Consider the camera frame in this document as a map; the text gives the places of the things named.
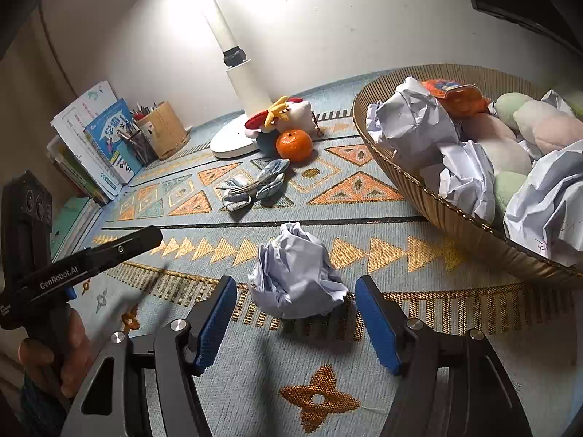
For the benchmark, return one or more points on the white desk lamp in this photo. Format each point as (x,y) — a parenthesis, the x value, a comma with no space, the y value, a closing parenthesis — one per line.
(237,82)

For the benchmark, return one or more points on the person's left hand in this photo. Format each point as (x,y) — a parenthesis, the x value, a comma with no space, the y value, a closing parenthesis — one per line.
(79,355)

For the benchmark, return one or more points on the person's left forearm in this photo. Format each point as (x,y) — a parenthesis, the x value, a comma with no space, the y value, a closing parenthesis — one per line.
(36,412)

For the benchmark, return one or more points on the orange pouch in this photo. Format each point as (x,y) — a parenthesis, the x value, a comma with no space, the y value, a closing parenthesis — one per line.
(460,98)

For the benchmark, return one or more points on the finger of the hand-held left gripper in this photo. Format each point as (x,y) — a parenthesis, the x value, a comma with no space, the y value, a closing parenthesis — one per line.
(70,292)
(127,246)

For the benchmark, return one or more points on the black mesh pen holder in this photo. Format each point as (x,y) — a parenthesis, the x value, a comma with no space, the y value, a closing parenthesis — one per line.
(143,150)

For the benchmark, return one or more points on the bamboo pen holder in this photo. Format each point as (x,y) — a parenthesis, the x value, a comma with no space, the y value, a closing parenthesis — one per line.
(166,132)

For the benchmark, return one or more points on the stack of teal workbooks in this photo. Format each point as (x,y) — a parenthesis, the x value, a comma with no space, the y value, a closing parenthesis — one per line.
(73,223)

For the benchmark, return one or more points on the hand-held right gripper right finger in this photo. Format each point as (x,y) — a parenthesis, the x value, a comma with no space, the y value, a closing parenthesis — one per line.
(378,323)

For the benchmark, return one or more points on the row of upright books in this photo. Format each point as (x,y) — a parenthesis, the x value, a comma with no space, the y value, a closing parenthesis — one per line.
(86,145)

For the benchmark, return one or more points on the mandarin orange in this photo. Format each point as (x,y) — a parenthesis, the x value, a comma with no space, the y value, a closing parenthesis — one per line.
(294,145)

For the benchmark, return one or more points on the brown woven basket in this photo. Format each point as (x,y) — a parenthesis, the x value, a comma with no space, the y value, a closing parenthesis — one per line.
(455,227)

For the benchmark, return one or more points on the patterned woven table mat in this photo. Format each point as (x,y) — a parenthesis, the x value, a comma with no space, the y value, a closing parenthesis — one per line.
(364,191)

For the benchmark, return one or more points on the white cat plush toy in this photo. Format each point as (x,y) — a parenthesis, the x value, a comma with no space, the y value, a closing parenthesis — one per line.
(298,114)

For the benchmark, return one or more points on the bunch of pens and pencils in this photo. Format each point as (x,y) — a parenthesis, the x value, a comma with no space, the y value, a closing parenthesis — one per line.
(130,136)

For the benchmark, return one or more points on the white paper ball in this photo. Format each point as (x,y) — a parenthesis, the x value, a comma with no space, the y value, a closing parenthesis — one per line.
(546,209)
(410,118)
(558,100)
(469,177)
(296,273)

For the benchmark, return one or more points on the pastel dumpling plush toy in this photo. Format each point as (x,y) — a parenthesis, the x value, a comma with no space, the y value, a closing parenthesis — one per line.
(496,145)
(546,127)

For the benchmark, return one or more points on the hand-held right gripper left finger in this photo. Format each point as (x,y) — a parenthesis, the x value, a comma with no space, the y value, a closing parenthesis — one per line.
(216,323)

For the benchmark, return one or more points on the red fries plush toy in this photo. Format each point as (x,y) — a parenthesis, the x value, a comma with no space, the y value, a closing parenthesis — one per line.
(255,121)

